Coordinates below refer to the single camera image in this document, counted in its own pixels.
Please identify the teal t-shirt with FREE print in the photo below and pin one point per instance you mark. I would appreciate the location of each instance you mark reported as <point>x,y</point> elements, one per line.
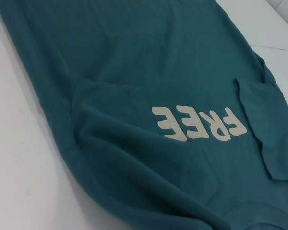
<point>146,72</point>

